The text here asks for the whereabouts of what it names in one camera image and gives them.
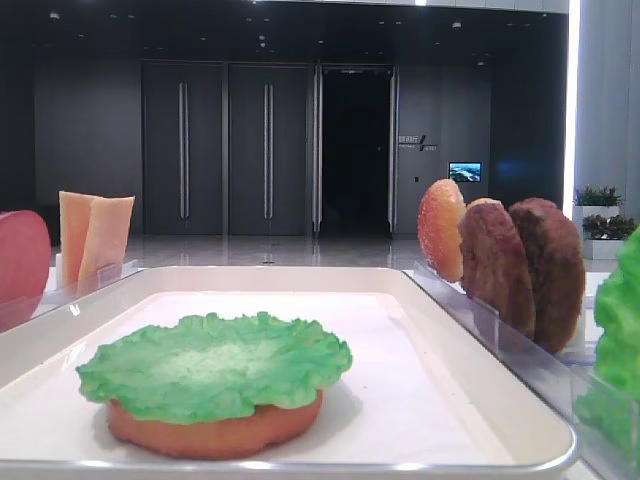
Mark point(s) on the red tomato slice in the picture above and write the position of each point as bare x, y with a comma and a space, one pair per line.
25, 255

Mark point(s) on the front brown meat patty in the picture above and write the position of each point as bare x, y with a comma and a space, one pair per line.
495, 266

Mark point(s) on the brown meat patty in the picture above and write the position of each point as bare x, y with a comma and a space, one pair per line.
495, 266
556, 267

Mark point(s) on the green lettuce leaf on bun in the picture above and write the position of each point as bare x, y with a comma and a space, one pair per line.
207, 368

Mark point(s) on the right orange cheese slice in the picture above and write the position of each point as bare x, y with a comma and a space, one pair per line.
107, 234

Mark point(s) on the orange cheese slice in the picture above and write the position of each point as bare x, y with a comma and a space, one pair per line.
75, 209
107, 234

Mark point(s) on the rear brown meat patty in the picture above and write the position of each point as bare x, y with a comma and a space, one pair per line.
556, 267

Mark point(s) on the left orange cheese slice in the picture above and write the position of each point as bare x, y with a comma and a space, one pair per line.
75, 209

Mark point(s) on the green lettuce leaf in rack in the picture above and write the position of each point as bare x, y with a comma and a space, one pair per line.
615, 350

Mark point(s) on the sesame top bun slice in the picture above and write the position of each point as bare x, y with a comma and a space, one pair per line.
441, 209

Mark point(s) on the open glass doorway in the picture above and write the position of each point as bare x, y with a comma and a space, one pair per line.
355, 132

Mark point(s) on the middle double door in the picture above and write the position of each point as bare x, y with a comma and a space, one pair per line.
268, 150

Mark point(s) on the double door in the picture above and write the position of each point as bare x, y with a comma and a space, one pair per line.
268, 150
183, 140

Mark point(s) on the white rectangular tray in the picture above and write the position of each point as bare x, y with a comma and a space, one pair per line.
422, 400

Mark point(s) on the left double door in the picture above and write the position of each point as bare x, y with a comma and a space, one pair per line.
183, 140

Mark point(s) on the orange bottom bun slice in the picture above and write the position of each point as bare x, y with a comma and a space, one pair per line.
227, 439

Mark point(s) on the white planter with plants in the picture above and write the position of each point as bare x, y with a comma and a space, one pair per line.
602, 226

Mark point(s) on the right clear acrylic rack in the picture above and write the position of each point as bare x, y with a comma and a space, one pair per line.
558, 379

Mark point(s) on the clear acrylic rack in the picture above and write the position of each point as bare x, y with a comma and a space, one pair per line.
20, 311
558, 379

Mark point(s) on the left clear acrylic rack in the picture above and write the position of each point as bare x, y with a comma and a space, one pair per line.
20, 311

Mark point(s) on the small wall display screen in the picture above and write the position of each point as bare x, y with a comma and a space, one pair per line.
465, 172

